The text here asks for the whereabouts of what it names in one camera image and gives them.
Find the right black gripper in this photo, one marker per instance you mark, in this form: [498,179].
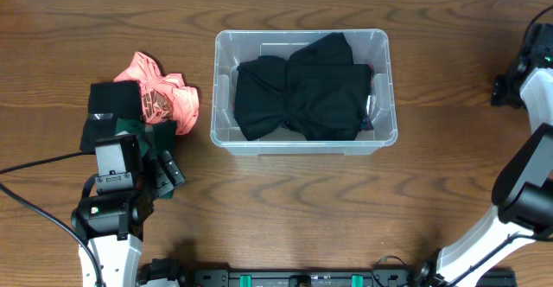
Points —
[501,91]

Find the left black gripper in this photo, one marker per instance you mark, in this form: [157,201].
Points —
[166,173]

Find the dark green garment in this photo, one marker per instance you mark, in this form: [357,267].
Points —
[153,139]

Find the clear plastic storage bin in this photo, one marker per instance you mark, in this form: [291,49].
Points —
[369,46]

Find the black shirt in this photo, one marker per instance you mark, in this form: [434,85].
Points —
[319,92]

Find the red navy plaid shirt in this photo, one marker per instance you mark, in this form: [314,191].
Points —
[366,124]

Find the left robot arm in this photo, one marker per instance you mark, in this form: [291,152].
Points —
[111,213]

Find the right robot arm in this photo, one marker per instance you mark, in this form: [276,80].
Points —
[521,210]

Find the crumpled coral orange shirt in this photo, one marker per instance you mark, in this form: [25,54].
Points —
[164,97]

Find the folded black garment with tape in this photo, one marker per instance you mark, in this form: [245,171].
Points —
[107,103]

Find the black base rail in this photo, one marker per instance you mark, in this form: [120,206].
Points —
[302,278]

